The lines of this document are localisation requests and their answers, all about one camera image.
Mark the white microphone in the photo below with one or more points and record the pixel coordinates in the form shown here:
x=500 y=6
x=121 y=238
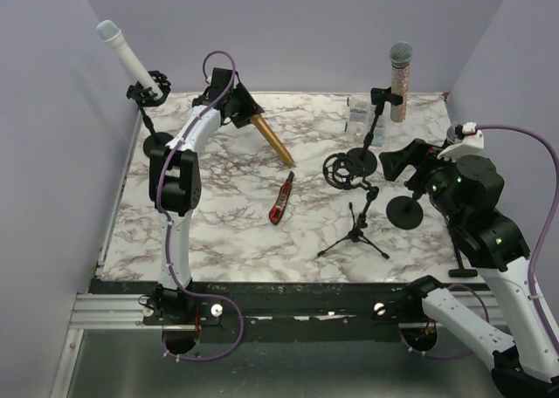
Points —
x=112 y=36

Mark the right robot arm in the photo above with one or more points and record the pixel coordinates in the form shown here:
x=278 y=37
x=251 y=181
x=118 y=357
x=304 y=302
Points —
x=465 y=191

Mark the red black utility knife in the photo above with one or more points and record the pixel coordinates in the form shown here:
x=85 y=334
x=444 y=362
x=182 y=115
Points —
x=278 y=209

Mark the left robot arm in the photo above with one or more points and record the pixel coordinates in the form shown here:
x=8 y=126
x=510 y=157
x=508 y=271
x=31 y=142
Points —
x=175 y=185

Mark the aluminium extrusion rail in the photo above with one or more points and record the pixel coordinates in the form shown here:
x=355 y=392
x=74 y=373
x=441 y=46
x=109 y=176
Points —
x=106 y=312

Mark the grey microphone silver head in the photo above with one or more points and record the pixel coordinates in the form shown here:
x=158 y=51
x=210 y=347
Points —
x=454 y=134

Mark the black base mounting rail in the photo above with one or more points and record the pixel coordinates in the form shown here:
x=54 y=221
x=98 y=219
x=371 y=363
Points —
x=221 y=312

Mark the glitter microphone silver head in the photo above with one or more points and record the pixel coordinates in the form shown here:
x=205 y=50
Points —
x=400 y=58

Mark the black round-base clip stand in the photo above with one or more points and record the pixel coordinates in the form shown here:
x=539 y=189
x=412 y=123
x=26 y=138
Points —
x=362 y=161

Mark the gold microphone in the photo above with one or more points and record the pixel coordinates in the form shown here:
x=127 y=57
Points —
x=273 y=140

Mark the black hex key tool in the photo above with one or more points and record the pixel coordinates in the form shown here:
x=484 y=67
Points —
x=460 y=271

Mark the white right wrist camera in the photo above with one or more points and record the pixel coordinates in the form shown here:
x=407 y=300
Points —
x=472 y=143

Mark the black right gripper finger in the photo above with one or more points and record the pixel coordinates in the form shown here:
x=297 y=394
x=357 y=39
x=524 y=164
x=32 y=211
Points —
x=394 y=165
x=412 y=154

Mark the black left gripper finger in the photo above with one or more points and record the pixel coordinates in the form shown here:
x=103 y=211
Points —
x=241 y=118
x=247 y=104

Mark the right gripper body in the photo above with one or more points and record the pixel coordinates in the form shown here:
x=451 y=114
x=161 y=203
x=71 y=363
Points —
x=432 y=175

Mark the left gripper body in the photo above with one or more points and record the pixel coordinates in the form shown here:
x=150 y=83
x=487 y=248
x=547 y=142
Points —
x=234 y=105

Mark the clear plastic organizer box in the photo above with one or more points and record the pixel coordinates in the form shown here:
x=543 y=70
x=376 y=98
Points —
x=359 y=119

